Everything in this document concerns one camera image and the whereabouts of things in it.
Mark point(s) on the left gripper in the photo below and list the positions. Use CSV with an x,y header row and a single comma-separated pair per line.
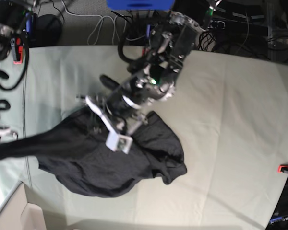
x,y
115,115

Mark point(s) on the dark grey t-shirt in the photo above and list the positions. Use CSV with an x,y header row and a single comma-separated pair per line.
x,y
79,159

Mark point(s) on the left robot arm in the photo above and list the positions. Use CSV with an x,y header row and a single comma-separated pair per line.
x,y
153,75

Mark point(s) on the red black clamp left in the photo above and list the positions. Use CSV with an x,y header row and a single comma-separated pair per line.
x,y
17,50

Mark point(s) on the black round base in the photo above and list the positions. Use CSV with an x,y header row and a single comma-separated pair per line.
x,y
43,31

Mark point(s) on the blue box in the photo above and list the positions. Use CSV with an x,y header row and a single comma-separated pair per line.
x,y
140,4

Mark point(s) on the light green table cloth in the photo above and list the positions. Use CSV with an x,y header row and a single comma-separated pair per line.
x,y
230,114

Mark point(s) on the black power strip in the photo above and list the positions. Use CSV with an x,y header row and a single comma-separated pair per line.
x,y
217,25

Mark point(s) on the black equipment boxes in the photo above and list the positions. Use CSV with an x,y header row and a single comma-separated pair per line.
x,y
241,18

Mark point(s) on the beige table frame corner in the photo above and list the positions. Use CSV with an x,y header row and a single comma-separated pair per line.
x,y
16,213

